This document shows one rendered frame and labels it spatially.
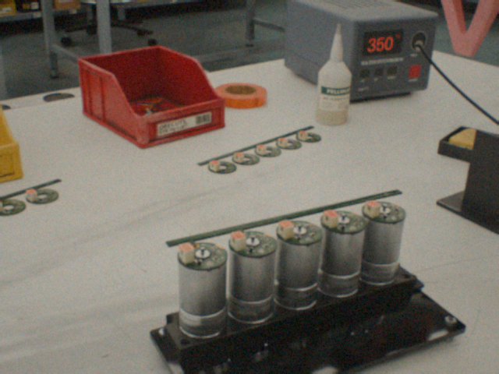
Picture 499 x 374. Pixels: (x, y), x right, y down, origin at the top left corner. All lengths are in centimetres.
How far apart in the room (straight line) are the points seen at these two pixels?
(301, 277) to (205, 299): 6
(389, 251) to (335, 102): 32
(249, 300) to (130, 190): 22
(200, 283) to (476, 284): 20
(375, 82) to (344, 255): 42
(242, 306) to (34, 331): 12
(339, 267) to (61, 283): 17
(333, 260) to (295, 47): 50
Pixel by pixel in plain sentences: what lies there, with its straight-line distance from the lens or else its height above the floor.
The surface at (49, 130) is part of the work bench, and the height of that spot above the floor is 75.
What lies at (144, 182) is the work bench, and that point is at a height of 75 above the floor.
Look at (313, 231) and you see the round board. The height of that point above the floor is 81.
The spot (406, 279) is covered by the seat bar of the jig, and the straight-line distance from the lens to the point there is 40.
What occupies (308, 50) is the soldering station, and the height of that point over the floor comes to 79.
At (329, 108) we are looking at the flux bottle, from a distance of 68.
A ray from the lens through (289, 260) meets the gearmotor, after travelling 35.
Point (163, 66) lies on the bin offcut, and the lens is 73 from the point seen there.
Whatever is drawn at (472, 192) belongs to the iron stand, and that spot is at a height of 77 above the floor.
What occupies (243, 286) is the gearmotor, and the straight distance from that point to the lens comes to 34.
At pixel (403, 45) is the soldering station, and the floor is 81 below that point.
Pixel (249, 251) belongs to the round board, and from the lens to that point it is 33.
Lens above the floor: 98
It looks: 26 degrees down
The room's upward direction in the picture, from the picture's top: 2 degrees clockwise
